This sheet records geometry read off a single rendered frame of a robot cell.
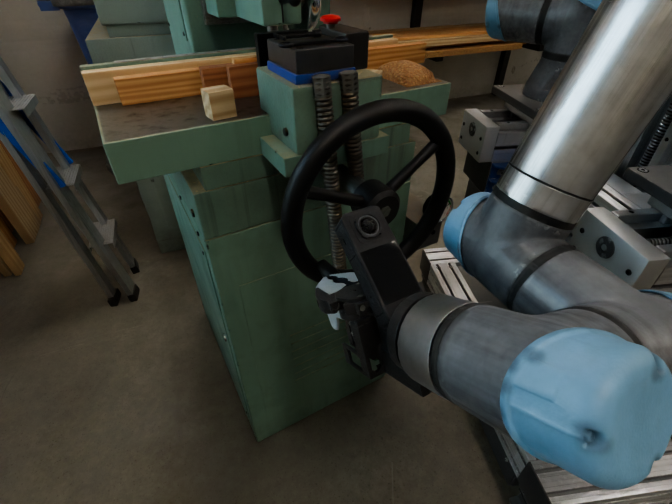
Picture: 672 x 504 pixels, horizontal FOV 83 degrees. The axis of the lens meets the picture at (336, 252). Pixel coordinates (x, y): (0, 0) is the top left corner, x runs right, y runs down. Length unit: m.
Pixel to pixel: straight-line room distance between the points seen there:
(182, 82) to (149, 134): 0.17
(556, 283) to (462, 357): 0.11
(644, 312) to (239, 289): 0.63
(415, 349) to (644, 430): 0.13
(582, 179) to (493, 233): 0.08
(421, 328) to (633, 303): 0.14
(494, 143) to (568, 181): 0.69
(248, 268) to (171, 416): 0.71
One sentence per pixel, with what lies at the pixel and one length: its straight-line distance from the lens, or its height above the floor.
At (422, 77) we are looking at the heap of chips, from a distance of 0.80.
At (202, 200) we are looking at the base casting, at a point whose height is 0.79.
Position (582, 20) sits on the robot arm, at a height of 0.98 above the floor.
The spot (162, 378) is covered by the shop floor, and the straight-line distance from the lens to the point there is 1.43.
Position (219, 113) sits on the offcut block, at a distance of 0.62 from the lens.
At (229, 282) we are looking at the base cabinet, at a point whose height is 0.61.
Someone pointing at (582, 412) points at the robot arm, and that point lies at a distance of 0.22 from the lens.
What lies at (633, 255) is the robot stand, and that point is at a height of 0.76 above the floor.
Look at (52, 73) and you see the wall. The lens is 3.16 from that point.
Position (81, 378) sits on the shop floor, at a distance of 1.56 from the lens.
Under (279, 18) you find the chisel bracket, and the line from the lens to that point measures 0.74.
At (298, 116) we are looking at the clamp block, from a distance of 0.54.
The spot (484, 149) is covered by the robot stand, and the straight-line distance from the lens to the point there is 1.03.
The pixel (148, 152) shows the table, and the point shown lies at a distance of 0.60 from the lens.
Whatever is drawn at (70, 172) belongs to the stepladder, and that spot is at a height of 0.51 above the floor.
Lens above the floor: 1.09
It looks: 38 degrees down
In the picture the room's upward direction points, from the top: straight up
